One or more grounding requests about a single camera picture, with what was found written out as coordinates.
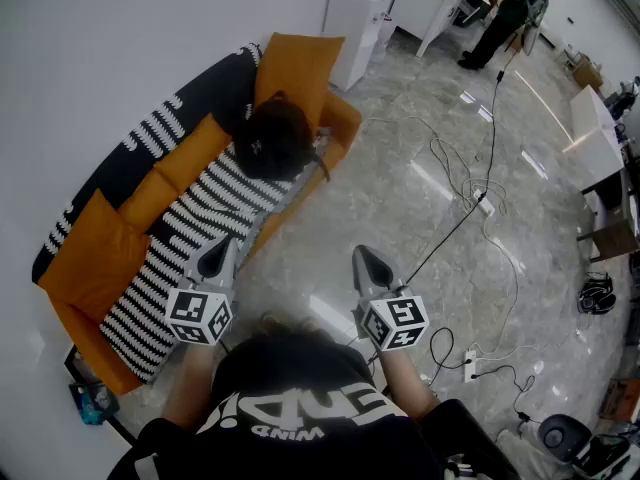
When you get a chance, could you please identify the black headphones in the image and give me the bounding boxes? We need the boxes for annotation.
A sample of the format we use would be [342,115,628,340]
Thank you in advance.
[576,270,618,316]

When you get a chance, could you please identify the thin black looped cable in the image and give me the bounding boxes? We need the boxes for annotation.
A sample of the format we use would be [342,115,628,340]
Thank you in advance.
[427,326,542,425]

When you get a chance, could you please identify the cardboard box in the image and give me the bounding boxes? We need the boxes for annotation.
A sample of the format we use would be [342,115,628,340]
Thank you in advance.
[572,55,607,90]

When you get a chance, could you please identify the tall white cabinet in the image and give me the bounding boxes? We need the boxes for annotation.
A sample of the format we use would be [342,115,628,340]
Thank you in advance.
[322,0,397,92]

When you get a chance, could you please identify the white side table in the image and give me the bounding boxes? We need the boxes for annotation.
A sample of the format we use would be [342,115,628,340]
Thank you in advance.
[569,85,627,185]

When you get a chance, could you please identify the person's black printed shirt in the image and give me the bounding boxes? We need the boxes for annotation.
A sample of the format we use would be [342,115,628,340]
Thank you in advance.
[107,335,521,480]

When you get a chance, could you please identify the dark brown bag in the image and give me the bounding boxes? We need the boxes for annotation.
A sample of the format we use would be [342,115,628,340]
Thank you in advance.
[232,90,332,183]

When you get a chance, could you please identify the person's right forearm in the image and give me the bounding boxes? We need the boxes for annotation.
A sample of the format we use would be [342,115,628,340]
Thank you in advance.
[381,346,442,420]

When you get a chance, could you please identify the brown wooden stool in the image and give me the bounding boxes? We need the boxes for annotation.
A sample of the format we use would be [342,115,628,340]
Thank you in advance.
[576,167,640,264]

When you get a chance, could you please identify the grey round device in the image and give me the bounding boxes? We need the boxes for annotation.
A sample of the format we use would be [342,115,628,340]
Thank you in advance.
[538,413,594,465]

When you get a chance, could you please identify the orange bolster cushion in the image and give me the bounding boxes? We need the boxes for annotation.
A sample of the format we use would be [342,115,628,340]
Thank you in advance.
[152,113,234,195]
[116,170,182,235]

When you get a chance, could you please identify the flat orange cushion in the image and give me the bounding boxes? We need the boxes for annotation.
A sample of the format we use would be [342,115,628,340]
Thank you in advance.
[38,187,152,310]

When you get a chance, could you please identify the orange sofa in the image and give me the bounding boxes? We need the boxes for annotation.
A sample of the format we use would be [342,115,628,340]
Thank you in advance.
[30,31,364,397]

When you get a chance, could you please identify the black white striped throw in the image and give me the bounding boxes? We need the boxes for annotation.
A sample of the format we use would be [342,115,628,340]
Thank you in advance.
[30,42,321,385]

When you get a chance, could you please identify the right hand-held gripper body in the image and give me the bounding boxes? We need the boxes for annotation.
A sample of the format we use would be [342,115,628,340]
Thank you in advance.
[351,277,431,353]

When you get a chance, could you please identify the person's left forearm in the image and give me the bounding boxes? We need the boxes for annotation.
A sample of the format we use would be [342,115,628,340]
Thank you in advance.
[162,341,227,433]

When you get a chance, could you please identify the long black cable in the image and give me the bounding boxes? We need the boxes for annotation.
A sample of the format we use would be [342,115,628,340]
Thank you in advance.
[403,42,524,287]

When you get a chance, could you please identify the blue tissue pack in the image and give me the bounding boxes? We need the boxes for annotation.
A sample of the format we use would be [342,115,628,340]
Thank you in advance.
[69,381,122,426]

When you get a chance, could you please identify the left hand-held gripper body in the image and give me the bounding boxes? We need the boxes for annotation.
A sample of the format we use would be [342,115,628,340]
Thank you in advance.
[164,272,236,347]

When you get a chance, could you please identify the black low side table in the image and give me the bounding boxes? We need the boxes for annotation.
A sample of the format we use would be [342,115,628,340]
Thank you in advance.
[63,344,139,445]

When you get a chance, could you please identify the large square orange cushion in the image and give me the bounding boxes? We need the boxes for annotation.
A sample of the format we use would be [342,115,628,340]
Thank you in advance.
[252,31,347,135]

